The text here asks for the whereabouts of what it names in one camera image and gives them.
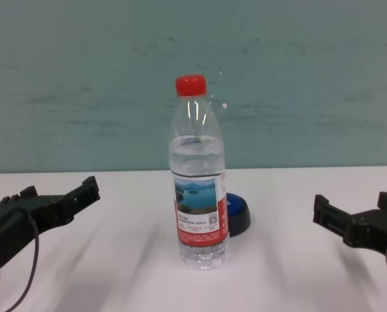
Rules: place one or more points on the blue push button black base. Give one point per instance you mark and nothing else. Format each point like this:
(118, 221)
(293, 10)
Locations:
(237, 211)

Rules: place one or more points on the clear water bottle red cap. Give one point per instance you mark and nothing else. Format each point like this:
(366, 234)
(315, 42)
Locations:
(196, 201)

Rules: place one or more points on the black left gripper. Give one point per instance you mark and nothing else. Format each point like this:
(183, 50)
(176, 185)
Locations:
(24, 224)

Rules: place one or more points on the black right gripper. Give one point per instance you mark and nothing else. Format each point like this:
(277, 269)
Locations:
(372, 227)

